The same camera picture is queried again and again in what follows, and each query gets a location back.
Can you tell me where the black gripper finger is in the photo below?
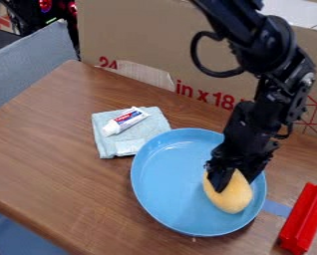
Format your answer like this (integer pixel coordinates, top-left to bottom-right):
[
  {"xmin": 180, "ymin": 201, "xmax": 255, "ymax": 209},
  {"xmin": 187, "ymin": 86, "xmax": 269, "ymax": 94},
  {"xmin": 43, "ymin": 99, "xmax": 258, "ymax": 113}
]
[
  {"xmin": 206, "ymin": 165, "xmax": 234, "ymax": 193},
  {"xmin": 239, "ymin": 156, "xmax": 271, "ymax": 182}
]

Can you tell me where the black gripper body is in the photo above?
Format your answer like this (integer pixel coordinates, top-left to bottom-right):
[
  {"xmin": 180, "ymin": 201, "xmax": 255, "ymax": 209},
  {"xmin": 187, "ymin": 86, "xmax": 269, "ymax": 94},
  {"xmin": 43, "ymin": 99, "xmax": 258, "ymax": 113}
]
[{"xmin": 208, "ymin": 102, "xmax": 281, "ymax": 170}]

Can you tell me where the yellow ball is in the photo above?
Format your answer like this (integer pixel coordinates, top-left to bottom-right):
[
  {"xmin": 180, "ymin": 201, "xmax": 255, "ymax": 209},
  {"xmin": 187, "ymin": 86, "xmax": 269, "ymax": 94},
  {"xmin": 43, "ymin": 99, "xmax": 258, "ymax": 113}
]
[{"xmin": 202, "ymin": 170, "xmax": 252, "ymax": 214}]

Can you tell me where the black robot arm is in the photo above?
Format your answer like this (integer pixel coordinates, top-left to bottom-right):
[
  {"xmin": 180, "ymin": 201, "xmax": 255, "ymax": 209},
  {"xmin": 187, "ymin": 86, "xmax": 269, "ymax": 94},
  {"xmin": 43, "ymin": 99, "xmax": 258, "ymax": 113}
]
[{"xmin": 190, "ymin": 0, "xmax": 315, "ymax": 192}]

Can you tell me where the blue plate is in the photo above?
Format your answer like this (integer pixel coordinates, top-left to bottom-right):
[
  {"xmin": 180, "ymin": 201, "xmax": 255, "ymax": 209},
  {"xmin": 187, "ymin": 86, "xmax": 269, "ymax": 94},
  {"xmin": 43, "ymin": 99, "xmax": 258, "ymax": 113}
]
[{"xmin": 131, "ymin": 128, "xmax": 266, "ymax": 237}]

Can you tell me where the blue tape strip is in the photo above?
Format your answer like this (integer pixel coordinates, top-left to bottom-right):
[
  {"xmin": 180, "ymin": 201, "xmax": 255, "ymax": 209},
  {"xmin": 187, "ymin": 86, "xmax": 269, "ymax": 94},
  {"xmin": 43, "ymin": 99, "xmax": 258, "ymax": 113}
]
[{"xmin": 262, "ymin": 199, "xmax": 291, "ymax": 218}]

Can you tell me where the red plastic block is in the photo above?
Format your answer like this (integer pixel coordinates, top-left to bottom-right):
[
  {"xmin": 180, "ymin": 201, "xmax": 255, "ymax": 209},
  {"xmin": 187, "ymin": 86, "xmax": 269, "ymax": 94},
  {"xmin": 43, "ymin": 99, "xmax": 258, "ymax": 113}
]
[{"xmin": 278, "ymin": 182, "xmax": 317, "ymax": 255}]

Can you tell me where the light blue folded cloth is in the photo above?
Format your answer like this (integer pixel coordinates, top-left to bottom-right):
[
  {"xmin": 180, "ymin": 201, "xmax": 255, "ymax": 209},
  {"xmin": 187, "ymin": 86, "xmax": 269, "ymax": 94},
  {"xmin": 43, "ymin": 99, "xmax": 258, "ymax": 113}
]
[{"xmin": 92, "ymin": 107, "xmax": 170, "ymax": 158}]

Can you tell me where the white toothpaste tube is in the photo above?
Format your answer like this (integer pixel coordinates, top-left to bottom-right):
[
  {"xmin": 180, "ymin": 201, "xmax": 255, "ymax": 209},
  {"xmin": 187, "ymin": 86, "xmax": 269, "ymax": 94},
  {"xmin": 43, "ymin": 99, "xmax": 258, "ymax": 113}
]
[{"xmin": 101, "ymin": 107, "xmax": 149, "ymax": 136}]

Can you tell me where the brown cardboard box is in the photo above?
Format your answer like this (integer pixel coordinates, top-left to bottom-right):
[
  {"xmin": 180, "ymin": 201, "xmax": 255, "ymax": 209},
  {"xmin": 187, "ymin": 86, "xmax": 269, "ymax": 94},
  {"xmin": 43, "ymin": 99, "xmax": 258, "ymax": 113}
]
[{"xmin": 76, "ymin": 0, "xmax": 317, "ymax": 136}]

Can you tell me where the black machine with lights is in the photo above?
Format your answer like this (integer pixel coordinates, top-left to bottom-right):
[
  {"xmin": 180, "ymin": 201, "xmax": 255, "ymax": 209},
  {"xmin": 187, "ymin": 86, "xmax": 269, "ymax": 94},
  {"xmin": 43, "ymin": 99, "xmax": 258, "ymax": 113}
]
[{"xmin": 0, "ymin": 0, "xmax": 80, "ymax": 55}]

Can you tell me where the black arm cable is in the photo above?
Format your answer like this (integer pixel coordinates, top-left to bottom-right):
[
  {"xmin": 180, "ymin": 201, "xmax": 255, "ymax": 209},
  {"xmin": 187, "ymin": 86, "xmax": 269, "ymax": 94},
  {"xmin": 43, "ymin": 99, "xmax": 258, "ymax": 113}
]
[{"xmin": 188, "ymin": 30, "xmax": 246, "ymax": 79}]

